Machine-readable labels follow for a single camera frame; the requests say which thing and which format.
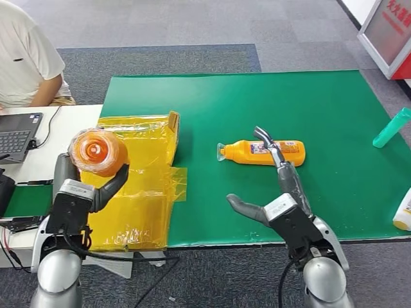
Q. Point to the red and white sign stand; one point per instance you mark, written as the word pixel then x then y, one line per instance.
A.
pixel 385 34

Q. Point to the white table bracket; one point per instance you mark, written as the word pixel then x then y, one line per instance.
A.
pixel 115 268
pixel 157 257

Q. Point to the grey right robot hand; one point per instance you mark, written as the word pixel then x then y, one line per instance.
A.
pixel 290 183

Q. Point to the teal plastic bottle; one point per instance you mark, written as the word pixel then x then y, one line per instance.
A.
pixel 390 129

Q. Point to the small green belt conveyor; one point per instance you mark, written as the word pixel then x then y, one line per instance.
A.
pixel 29 202

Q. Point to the green table mat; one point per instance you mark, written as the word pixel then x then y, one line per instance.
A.
pixel 224 106

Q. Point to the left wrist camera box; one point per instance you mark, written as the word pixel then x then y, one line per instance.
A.
pixel 69 208

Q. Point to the person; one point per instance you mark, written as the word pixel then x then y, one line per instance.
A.
pixel 22 59

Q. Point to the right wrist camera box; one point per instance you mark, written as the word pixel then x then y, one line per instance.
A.
pixel 295 221

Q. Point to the white and yellow bottle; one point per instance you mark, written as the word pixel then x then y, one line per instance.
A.
pixel 403 212

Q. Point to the black motor block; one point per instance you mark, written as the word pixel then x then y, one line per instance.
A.
pixel 6 191

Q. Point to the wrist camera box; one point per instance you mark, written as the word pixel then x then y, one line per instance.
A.
pixel 69 208
pixel 295 221

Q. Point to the yellow plastic wrapped box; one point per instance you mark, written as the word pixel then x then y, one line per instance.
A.
pixel 144 195

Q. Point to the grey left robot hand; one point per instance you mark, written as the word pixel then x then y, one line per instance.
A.
pixel 109 191

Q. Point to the orange detergent bottle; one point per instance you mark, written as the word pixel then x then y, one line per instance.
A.
pixel 96 151
pixel 244 153

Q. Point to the dark grey laptop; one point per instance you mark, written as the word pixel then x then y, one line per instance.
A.
pixel 14 136

